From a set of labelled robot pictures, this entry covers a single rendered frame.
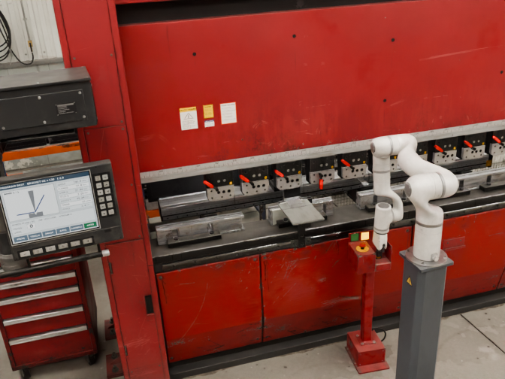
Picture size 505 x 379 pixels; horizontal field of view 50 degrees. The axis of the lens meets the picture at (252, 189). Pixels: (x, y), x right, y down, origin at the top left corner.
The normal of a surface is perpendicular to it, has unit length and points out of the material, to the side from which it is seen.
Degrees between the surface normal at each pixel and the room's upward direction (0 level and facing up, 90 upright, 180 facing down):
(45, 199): 90
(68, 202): 90
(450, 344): 0
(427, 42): 90
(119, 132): 90
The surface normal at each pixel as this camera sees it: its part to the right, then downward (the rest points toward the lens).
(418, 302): -0.44, 0.39
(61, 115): 0.35, 0.37
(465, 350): -0.05, -0.91
